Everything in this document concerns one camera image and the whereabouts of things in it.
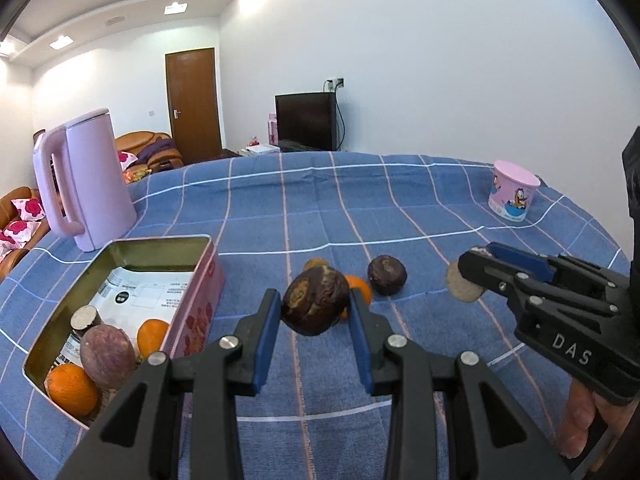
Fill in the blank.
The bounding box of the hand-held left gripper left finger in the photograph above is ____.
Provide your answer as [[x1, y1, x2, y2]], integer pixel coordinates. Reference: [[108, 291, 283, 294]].
[[55, 287, 282, 480]]

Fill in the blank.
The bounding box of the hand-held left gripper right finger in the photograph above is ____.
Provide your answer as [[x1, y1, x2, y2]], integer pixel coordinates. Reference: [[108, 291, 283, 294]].
[[349, 287, 573, 480]]

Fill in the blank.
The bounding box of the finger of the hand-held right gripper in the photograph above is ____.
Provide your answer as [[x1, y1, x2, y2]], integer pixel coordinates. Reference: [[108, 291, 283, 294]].
[[475, 241, 558, 282], [459, 250, 551, 333]]

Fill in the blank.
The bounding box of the orange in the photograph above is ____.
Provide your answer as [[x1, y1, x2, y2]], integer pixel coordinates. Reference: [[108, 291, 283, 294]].
[[136, 319, 171, 361], [46, 364, 99, 418], [341, 275, 373, 321]]

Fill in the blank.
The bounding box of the dark brown passion fruit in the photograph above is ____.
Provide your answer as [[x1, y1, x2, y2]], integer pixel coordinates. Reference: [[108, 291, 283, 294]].
[[367, 255, 408, 297]]

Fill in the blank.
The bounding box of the pink metal tin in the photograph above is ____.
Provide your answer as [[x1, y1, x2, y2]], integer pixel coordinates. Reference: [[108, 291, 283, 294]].
[[22, 234, 226, 431]]

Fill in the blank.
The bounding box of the purple passion fruit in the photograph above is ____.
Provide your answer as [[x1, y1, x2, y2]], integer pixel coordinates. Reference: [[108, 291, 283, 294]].
[[80, 325, 137, 390]]

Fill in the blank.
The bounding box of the person's right hand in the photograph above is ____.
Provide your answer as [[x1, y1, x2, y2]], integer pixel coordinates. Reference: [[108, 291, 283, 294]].
[[557, 377, 608, 458]]

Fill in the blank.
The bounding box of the pink cartoon cup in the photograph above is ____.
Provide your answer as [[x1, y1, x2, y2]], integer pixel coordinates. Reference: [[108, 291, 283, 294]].
[[488, 160, 541, 223]]

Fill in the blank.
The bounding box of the printed paper leaflet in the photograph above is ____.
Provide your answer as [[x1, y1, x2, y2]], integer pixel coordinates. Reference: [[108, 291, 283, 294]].
[[60, 266, 196, 361]]

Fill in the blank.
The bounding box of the blue checked tablecloth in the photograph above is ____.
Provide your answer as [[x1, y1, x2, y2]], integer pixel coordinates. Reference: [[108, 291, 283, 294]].
[[0, 150, 631, 480]]

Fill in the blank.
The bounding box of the purple cloth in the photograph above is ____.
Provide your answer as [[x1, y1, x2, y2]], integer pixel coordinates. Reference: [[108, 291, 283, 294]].
[[137, 140, 178, 166]]

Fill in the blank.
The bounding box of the black television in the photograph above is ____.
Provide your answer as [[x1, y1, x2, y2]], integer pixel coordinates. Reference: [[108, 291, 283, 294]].
[[275, 92, 337, 152]]

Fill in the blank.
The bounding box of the pink electric kettle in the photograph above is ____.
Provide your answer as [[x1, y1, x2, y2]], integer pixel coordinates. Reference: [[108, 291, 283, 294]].
[[33, 108, 137, 252]]

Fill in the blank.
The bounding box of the brown leather armchair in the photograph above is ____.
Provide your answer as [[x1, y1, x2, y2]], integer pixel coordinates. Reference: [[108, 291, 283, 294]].
[[114, 131, 186, 171]]

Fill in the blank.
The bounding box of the brown wooden door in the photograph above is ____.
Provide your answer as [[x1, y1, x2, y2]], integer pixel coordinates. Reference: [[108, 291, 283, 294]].
[[165, 48, 222, 165]]

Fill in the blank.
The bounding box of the brown leather sofa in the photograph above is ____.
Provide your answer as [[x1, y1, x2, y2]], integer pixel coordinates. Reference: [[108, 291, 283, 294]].
[[0, 186, 51, 281]]

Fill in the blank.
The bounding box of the black power cable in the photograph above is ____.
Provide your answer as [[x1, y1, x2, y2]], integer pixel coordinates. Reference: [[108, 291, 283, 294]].
[[335, 87, 349, 152]]

